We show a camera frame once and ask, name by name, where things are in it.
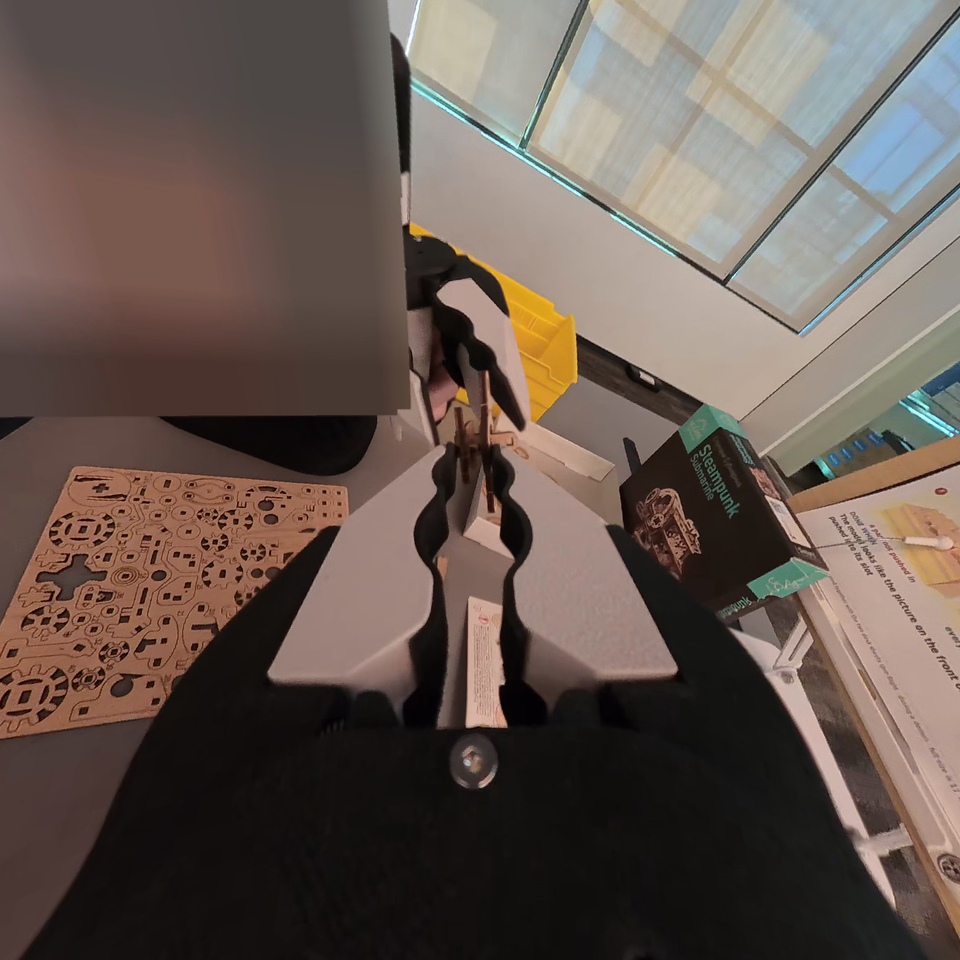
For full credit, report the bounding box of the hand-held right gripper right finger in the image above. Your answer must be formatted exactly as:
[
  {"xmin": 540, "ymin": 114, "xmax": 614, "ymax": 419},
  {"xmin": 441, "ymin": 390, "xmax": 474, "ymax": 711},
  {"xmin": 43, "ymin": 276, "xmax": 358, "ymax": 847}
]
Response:
[{"xmin": 491, "ymin": 442, "xmax": 680, "ymax": 726}]

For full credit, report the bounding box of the black model kit box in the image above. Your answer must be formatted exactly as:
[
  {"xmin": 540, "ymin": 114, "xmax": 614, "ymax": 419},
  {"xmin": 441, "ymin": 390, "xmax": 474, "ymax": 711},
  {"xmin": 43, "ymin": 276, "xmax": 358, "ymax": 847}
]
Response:
[{"xmin": 618, "ymin": 405, "xmax": 832, "ymax": 624}]

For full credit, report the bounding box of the small wooden model assembly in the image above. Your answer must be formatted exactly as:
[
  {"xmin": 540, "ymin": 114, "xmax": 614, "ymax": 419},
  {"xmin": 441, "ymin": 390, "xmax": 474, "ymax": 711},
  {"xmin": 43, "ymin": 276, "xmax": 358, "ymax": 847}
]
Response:
[{"xmin": 448, "ymin": 370, "xmax": 528, "ymax": 516}]

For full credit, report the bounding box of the instruction poster on wooden board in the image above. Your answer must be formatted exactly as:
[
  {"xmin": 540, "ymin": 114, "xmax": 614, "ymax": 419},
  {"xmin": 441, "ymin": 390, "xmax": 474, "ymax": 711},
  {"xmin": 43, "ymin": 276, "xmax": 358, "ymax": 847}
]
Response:
[{"xmin": 787, "ymin": 435, "xmax": 960, "ymax": 916}]

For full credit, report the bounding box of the white board stand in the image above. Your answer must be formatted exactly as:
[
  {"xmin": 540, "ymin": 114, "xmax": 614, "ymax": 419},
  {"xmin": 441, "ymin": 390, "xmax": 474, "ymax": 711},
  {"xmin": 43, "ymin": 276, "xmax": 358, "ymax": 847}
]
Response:
[{"xmin": 731, "ymin": 615, "xmax": 960, "ymax": 901}]

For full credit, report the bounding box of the white cardboard tray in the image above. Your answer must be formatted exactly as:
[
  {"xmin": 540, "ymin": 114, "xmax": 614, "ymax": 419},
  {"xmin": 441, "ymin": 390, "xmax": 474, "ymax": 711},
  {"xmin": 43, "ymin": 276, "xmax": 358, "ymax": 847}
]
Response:
[{"xmin": 461, "ymin": 423, "xmax": 618, "ymax": 560}]

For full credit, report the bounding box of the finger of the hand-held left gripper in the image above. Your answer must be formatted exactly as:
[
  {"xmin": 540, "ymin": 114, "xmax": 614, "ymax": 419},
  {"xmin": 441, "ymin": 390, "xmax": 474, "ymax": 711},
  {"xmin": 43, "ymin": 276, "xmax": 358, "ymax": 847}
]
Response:
[
  {"xmin": 407, "ymin": 302, "xmax": 451, "ymax": 451},
  {"xmin": 436, "ymin": 279, "xmax": 532, "ymax": 432}
]

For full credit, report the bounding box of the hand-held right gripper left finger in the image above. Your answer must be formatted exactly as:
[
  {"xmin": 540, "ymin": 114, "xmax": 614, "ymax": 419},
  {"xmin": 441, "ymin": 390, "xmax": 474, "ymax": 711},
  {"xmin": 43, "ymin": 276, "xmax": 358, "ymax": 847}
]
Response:
[{"xmin": 267, "ymin": 442, "xmax": 460, "ymax": 729}]

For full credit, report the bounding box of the folded paper instruction leaflet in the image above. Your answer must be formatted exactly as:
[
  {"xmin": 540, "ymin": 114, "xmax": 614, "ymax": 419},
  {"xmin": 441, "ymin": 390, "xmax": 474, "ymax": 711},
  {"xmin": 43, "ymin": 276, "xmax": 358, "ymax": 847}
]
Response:
[{"xmin": 465, "ymin": 596, "xmax": 505, "ymax": 729}]

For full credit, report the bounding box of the laser-cut wooden parts sheet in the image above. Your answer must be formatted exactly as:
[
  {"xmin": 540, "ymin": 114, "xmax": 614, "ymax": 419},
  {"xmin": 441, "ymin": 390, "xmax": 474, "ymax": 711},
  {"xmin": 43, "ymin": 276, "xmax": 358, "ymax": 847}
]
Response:
[{"xmin": 0, "ymin": 465, "xmax": 350, "ymax": 740}]

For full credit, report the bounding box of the person's left hand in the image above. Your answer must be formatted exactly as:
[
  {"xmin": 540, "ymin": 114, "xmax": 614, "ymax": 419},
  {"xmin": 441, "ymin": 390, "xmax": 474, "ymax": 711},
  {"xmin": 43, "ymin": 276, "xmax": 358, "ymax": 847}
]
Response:
[{"xmin": 429, "ymin": 336, "xmax": 460, "ymax": 423}]

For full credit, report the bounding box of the window with blind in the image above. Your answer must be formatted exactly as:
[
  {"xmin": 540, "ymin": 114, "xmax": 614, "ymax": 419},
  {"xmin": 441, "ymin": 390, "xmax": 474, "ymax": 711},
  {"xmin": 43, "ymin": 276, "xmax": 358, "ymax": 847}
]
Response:
[{"xmin": 408, "ymin": 0, "xmax": 960, "ymax": 335}]

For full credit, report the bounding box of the black wrist rest pad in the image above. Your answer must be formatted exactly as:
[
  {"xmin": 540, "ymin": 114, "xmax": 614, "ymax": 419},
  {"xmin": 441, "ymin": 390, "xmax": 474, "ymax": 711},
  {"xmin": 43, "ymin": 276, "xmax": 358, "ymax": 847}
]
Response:
[{"xmin": 0, "ymin": 414, "xmax": 378, "ymax": 477}]

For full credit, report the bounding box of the yellow plastic bin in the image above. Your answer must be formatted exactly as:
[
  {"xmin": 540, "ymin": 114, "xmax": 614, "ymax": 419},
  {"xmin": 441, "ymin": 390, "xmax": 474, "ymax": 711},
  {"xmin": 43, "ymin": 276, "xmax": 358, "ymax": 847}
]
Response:
[{"xmin": 408, "ymin": 222, "xmax": 579, "ymax": 423}]

